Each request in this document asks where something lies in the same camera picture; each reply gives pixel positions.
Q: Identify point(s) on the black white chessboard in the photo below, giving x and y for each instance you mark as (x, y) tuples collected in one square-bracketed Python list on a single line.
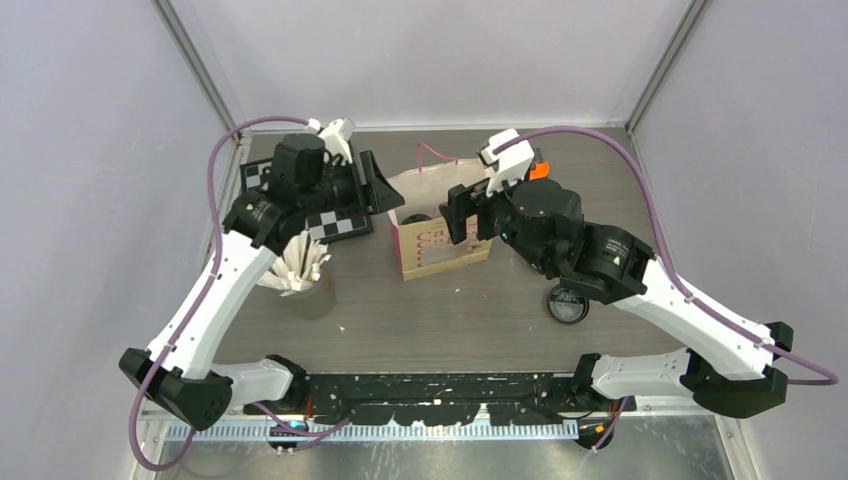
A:
[(327, 227)]

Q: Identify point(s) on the paper cakes gift bag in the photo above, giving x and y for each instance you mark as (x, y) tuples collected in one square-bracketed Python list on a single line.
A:
[(420, 235)]

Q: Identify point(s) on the silver tin can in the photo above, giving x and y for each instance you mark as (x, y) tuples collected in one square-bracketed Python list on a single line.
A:
[(315, 303)]

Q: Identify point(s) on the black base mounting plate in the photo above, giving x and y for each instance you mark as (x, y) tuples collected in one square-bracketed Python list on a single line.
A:
[(447, 399)]

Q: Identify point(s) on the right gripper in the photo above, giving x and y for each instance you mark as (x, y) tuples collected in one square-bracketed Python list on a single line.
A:
[(463, 200)]

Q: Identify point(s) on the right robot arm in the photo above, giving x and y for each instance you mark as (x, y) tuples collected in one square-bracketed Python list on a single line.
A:
[(726, 369)]

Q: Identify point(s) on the orange plastic piece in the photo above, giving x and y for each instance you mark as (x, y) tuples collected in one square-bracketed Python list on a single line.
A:
[(538, 170)]

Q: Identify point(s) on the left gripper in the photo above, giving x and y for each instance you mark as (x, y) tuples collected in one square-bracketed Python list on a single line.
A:
[(381, 195)]

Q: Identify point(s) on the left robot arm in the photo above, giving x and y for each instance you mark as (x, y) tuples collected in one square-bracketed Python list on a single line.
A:
[(307, 176)]

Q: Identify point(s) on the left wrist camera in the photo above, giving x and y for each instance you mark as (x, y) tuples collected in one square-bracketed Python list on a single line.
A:
[(336, 136)]

